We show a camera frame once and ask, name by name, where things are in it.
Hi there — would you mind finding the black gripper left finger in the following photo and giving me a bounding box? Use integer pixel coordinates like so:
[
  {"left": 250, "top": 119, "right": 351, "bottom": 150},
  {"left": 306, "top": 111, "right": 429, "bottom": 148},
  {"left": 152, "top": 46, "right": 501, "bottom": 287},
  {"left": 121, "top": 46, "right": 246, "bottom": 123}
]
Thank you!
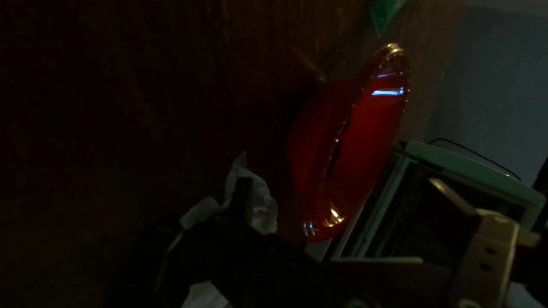
[{"left": 135, "top": 176, "right": 323, "bottom": 308}]

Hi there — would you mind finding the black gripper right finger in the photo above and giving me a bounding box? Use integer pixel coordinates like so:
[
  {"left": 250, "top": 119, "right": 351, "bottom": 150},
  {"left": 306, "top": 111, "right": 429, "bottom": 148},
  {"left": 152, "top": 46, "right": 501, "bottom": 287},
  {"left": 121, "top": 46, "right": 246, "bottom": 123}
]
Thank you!
[{"left": 426, "top": 176, "right": 541, "bottom": 308}]

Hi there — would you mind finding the red bowl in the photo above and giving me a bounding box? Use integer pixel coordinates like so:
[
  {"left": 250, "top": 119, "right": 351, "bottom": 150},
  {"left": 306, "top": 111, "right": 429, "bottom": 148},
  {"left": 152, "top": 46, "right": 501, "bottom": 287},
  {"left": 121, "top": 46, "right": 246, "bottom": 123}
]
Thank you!
[{"left": 286, "top": 41, "right": 412, "bottom": 244}]

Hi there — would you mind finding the white toaster oven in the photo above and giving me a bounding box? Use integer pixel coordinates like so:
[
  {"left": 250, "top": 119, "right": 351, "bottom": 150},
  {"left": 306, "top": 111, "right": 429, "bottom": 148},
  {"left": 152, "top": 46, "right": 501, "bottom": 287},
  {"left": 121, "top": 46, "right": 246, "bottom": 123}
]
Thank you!
[{"left": 328, "top": 138, "right": 548, "bottom": 308}]

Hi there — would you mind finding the white crumpled tissue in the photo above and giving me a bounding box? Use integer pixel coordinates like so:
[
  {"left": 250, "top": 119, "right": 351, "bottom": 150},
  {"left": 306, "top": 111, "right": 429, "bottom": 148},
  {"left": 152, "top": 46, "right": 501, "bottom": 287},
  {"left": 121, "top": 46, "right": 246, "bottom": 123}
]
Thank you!
[{"left": 178, "top": 150, "right": 280, "bottom": 236}]

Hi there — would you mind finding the black oven power cable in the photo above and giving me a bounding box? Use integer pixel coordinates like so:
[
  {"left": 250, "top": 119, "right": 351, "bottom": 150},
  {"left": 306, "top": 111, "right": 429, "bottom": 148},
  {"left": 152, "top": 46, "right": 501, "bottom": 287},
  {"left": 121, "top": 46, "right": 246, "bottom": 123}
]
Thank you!
[{"left": 426, "top": 135, "right": 522, "bottom": 181}]

